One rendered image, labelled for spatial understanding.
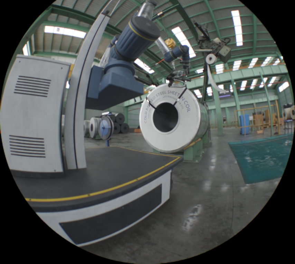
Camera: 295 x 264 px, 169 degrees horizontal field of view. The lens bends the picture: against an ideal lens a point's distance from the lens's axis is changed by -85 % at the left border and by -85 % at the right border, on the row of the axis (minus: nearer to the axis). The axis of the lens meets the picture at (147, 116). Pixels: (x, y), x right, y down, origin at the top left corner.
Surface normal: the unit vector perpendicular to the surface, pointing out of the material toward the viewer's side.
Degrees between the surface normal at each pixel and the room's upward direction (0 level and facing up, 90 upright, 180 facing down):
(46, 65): 90
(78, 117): 90
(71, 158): 90
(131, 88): 90
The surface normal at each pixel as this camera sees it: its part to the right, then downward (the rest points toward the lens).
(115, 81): 0.74, -0.11
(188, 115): -0.66, -0.08
